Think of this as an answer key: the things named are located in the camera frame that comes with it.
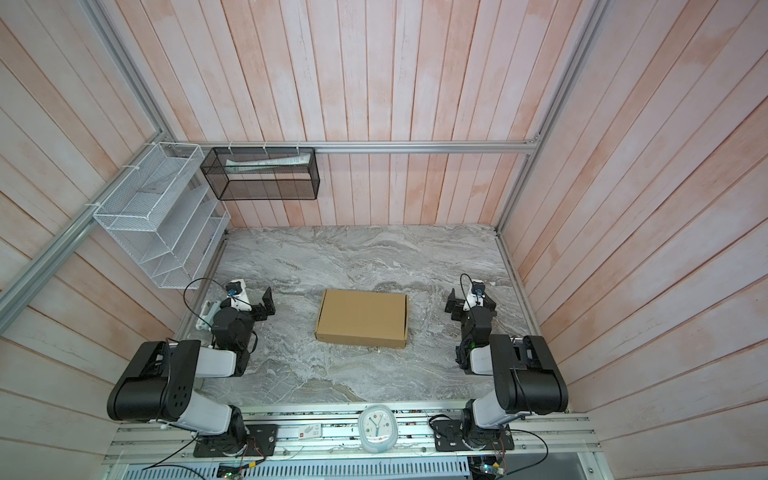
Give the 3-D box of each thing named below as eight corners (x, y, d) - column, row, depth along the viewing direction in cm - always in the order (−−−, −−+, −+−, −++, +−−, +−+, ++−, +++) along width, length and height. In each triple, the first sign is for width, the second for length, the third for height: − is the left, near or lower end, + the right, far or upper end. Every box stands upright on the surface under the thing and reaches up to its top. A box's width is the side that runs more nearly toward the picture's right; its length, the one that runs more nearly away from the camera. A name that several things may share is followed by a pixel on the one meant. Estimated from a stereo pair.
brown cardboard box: (317, 343, 92) (314, 334, 87) (327, 298, 102) (324, 288, 98) (406, 349, 91) (408, 340, 86) (407, 303, 101) (408, 293, 96)
